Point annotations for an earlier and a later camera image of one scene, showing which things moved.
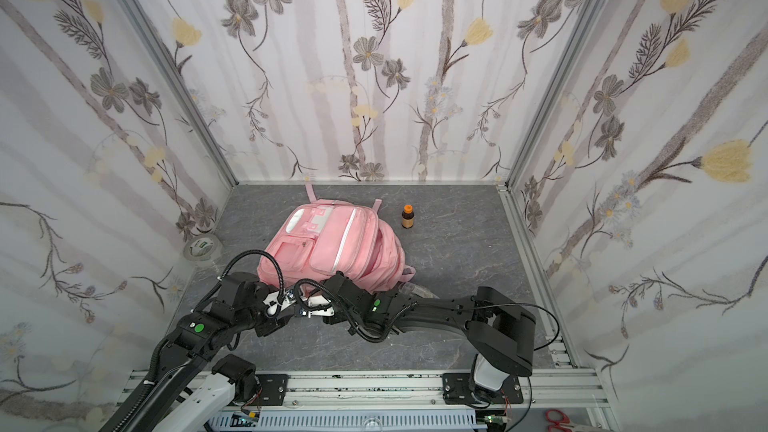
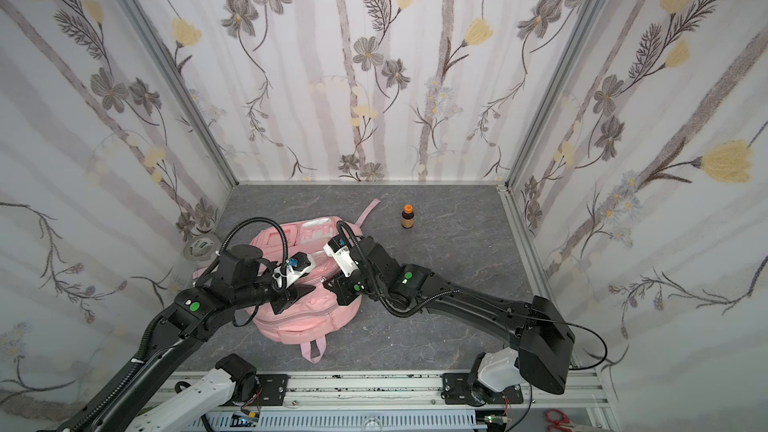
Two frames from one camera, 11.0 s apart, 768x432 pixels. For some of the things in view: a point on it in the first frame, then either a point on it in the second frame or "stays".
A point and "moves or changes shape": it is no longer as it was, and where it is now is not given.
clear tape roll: (203, 248) stays
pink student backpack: (320, 238) moves or changes shape
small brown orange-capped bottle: (408, 216) stays
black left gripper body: (264, 304) to (285, 297)
